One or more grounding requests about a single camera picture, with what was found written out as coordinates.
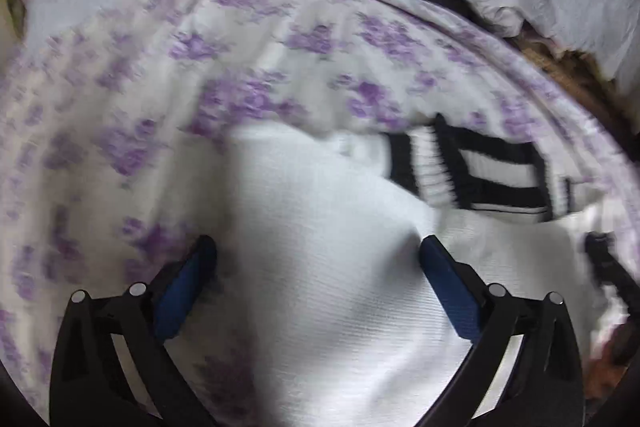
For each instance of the purple floral bedsheet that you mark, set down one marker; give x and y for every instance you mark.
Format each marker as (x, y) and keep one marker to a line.
(150, 82)

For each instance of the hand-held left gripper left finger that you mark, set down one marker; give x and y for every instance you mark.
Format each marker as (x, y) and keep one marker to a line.
(180, 297)

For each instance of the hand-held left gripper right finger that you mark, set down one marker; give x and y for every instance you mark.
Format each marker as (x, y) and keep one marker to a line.
(450, 292)

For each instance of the white sweater with navy trim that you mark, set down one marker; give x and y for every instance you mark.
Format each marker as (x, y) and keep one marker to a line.
(325, 257)

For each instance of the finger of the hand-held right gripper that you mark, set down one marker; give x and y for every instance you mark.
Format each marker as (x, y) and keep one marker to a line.
(607, 262)

